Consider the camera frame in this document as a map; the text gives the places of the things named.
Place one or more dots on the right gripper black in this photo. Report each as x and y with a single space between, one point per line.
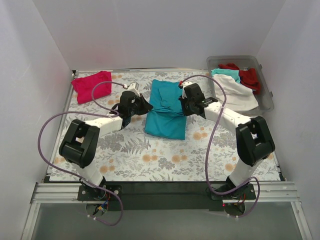
185 105

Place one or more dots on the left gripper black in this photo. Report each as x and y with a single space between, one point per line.
141 105

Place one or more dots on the teal blue t shirt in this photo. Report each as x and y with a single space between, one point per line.
166 119

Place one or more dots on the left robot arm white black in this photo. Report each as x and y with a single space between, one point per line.
80 142

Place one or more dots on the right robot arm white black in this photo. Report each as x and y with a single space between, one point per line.
254 142

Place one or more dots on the white t shirt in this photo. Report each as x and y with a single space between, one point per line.
238 97

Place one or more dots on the light mint t shirt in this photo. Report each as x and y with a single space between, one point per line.
228 72

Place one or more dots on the folded pink t shirt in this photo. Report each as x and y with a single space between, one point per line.
83 86

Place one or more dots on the dark red t shirt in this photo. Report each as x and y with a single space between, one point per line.
248 78

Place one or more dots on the clear plastic bin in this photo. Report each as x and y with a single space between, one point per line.
246 62

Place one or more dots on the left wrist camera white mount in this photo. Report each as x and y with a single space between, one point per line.
133 87

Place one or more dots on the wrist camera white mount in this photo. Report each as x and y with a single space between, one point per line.
133 87
182 85

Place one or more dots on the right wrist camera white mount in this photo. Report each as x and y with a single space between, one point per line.
182 85

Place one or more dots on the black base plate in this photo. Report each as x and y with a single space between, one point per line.
163 195

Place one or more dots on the aluminium frame rail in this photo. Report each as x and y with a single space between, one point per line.
56 214

